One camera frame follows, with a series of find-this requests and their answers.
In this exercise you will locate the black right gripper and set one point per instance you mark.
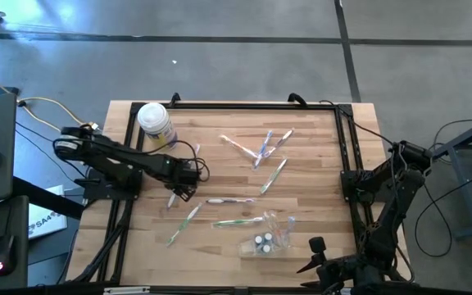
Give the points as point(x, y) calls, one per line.
point(338, 270)

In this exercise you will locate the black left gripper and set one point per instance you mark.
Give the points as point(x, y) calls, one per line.
point(184, 176)

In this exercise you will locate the green toothbrush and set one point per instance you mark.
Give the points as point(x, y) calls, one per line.
point(273, 175)
point(236, 223)
point(184, 223)

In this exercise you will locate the small blue mouthwash bottle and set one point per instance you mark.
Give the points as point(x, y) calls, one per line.
point(266, 248)
point(268, 236)
point(258, 239)

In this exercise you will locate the clear acrylic organizer box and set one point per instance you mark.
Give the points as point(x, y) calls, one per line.
point(248, 248)

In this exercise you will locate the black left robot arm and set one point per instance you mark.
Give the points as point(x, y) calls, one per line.
point(109, 153)

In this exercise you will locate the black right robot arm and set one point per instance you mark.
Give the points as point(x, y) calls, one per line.
point(383, 229)

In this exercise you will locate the yellow white wipes canister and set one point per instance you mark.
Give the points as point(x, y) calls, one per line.
point(154, 119)

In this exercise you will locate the silver aluminium extrusion bar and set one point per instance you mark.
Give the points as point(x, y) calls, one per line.
point(127, 290)

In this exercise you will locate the white printed box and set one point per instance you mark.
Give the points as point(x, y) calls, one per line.
point(47, 221)

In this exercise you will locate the black side desk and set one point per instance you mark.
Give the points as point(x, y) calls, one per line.
point(21, 221)

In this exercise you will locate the black computer mouse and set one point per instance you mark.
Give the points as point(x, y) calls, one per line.
point(2, 254)

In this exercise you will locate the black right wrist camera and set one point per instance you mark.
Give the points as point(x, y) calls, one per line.
point(318, 245)

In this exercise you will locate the black aluminium rig frame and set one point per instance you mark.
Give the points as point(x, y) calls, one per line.
point(240, 106)

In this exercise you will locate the grey metal table frame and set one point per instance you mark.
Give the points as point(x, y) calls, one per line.
point(459, 192)

